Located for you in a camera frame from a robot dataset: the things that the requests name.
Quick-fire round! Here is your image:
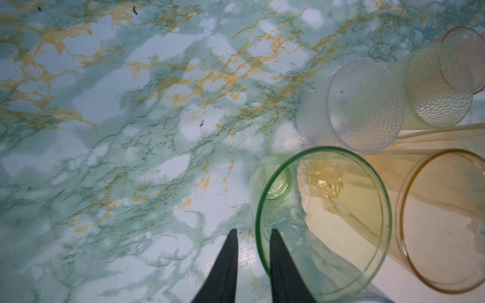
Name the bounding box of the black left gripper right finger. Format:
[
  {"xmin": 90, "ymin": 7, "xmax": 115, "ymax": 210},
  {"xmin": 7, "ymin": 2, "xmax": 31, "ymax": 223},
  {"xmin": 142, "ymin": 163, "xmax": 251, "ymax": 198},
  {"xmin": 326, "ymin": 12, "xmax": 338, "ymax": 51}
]
[{"xmin": 270, "ymin": 229, "xmax": 316, "ymax": 302}]

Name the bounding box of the teal clear glass left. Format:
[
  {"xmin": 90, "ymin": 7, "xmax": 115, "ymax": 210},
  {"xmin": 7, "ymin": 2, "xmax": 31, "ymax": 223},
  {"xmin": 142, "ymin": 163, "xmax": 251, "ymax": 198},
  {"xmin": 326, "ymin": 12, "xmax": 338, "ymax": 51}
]
[{"xmin": 347, "ymin": 292, "xmax": 394, "ymax": 303}]

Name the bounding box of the beige rectangular tray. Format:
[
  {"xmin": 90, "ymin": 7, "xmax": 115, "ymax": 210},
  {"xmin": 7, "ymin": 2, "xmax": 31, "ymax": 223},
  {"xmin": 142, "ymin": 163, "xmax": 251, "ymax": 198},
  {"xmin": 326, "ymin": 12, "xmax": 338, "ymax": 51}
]
[{"xmin": 375, "ymin": 198, "xmax": 484, "ymax": 302}]

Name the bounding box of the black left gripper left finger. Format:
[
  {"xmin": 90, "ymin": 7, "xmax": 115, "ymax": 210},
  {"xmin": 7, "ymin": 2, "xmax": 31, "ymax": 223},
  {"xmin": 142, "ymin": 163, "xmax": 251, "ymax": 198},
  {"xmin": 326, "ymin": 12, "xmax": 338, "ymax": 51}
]
[{"xmin": 192, "ymin": 229, "xmax": 239, "ymax": 303}]

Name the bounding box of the green clear glass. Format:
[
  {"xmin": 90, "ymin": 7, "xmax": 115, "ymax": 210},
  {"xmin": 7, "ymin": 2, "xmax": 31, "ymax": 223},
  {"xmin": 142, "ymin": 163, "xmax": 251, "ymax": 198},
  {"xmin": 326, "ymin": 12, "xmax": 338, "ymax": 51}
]
[{"xmin": 249, "ymin": 146, "xmax": 392, "ymax": 302}]

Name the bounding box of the frosted light green glass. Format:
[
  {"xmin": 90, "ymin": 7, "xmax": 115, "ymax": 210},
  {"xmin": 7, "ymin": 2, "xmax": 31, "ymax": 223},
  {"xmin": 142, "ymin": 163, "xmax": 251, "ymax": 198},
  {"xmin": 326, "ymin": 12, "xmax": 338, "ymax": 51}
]
[{"xmin": 390, "ymin": 43, "xmax": 474, "ymax": 130}]

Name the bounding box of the frosted pink glass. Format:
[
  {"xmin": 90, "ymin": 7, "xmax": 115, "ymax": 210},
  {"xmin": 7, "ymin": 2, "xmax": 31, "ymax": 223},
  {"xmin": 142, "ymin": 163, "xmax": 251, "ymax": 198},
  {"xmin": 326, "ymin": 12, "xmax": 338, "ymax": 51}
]
[{"xmin": 433, "ymin": 26, "xmax": 484, "ymax": 94}]

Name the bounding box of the yellow glass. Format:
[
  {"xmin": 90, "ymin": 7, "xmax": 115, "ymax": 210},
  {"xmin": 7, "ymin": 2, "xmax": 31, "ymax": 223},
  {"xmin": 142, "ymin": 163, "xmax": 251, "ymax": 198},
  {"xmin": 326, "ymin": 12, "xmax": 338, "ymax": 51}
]
[
  {"xmin": 365, "ymin": 148, "xmax": 484, "ymax": 294},
  {"xmin": 385, "ymin": 123, "xmax": 485, "ymax": 158}
]

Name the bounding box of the frosted white glass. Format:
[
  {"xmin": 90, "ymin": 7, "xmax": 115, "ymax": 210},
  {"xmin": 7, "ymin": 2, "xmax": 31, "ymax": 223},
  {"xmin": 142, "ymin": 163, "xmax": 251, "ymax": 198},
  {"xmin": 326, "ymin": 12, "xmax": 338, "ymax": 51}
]
[{"xmin": 296, "ymin": 60, "xmax": 406, "ymax": 154}]

